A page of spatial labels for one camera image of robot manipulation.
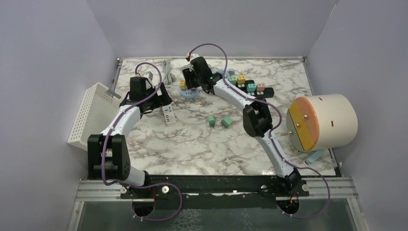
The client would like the round blue power socket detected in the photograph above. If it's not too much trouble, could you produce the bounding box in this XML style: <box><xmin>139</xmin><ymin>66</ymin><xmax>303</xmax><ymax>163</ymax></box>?
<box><xmin>179</xmin><ymin>89</ymin><xmax>200</xmax><ymax>99</ymax></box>

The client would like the white power strip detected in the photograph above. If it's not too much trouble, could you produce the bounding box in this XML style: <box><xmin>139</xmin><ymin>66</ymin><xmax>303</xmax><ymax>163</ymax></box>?
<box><xmin>161</xmin><ymin>104</ymin><xmax>176</xmax><ymax>125</ymax></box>

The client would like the green plug adapter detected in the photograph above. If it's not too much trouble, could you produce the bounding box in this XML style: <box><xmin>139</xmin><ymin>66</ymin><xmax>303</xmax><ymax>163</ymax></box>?
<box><xmin>207</xmin><ymin>115</ymin><xmax>216</xmax><ymax>128</ymax></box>
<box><xmin>221</xmin><ymin>117</ymin><xmax>234</xmax><ymax>128</ymax></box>

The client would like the yellow plug adapter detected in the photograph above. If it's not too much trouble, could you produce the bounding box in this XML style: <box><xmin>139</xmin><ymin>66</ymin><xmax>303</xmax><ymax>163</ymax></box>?
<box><xmin>179</xmin><ymin>79</ymin><xmax>187</xmax><ymax>91</ymax></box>

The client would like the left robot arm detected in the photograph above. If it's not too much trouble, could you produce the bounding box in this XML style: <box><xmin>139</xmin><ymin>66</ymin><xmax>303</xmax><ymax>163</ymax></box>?
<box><xmin>87</xmin><ymin>77</ymin><xmax>172</xmax><ymax>198</ymax></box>

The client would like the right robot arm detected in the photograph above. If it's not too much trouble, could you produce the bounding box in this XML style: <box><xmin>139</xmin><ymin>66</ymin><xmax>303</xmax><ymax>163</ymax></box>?
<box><xmin>186</xmin><ymin>54</ymin><xmax>301</xmax><ymax>196</ymax></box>

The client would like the green adapter on rear strip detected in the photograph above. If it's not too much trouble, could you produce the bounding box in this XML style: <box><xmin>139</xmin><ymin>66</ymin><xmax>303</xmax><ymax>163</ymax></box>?
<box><xmin>228</xmin><ymin>76</ymin><xmax>238</xmax><ymax>86</ymax></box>

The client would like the yellow adapter on rear strip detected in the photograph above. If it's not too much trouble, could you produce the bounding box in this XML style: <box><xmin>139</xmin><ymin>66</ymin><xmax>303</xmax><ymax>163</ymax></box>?
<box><xmin>237</xmin><ymin>75</ymin><xmax>246</xmax><ymax>85</ymax></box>

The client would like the white perforated plastic basket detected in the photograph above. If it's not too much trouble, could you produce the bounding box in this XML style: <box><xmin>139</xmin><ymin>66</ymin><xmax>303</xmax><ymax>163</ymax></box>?
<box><xmin>67</xmin><ymin>82</ymin><xmax>121</xmax><ymax>151</ymax></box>

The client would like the black power strip rear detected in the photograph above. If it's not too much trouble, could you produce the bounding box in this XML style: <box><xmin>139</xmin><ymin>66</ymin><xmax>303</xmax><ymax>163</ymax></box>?
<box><xmin>235</xmin><ymin>80</ymin><xmax>256</xmax><ymax>94</ymax></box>

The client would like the black power strip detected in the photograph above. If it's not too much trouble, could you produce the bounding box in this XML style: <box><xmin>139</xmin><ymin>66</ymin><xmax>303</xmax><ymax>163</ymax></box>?
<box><xmin>244</xmin><ymin>87</ymin><xmax>275</xmax><ymax>99</ymax></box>
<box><xmin>235</xmin><ymin>80</ymin><xmax>256</xmax><ymax>94</ymax></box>

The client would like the teal adapter on front strip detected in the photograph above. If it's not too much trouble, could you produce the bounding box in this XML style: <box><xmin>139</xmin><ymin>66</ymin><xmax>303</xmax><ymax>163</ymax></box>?
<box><xmin>246</xmin><ymin>83</ymin><xmax>257</xmax><ymax>92</ymax></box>

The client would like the pink adapter on front strip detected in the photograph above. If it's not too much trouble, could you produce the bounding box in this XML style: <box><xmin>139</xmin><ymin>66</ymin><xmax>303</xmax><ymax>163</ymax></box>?
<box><xmin>256</xmin><ymin>83</ymin><xmax>266</xmax><ymax>92</ymax></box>

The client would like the black power strip front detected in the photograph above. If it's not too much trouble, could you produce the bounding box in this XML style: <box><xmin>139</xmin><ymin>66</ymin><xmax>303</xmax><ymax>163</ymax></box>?
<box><xmin>244</xmin><ymin>87</ymin><xmax>275</xmax><ymax>99</ymax></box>

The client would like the cream cylinder with orange lid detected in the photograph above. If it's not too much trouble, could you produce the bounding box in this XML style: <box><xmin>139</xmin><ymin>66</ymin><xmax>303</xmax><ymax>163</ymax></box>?
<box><xmin>286</xmin><ymin>94</ymin><xmax>358</xmax><ymax>153</ymax></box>

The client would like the light blue small object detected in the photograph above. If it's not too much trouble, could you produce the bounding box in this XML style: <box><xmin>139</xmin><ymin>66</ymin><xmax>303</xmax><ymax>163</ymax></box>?
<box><xmin>304</xmin><ymin>150</ymin><xmax>324</xmax><ymax>165</ymax></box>

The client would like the grey cable bundle left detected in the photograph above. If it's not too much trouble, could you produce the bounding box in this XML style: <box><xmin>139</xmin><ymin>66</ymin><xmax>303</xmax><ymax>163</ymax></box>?
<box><xmin>162</xmin><ymin>60</ymin><xmax>177</xmax><ymax>86</ymax></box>

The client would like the light blue coiled cable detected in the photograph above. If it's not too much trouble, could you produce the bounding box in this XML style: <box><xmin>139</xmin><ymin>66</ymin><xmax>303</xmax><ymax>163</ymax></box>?
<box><xmin>212</xmin><ymin>67</ymin><xmax>236</xmax><ymax>80</ymax></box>

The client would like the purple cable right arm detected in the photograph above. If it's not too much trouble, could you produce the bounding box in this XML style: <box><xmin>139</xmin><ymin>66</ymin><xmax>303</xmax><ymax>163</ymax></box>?
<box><xmin>186</xmin><ymin>43</ymin><xmax>331</xmax><ymax>220</ymax></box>

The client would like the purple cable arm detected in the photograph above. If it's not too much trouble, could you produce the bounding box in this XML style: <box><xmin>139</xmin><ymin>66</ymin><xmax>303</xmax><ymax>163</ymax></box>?
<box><xmin>186</xmin><ymin>43</ymin><xmax>331</xmax><ymax>220</ymax></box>
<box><xmin>100</xmin><ymin>62</ymin><xmax>183</xmax><ymax>222</ymax></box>

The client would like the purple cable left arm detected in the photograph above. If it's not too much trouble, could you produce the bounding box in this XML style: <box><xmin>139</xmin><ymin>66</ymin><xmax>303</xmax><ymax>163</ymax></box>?
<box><xmin>100</xmin><ymin>62</ymin><xmax>183</xmax><ymax>222</ymax></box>

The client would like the aluminium rail base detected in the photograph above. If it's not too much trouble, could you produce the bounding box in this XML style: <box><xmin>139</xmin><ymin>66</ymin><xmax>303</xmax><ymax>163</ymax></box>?
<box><xmin>75</xmin><ymin>176</ymin><xmax>359</xmax><ymax>202</ymax></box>

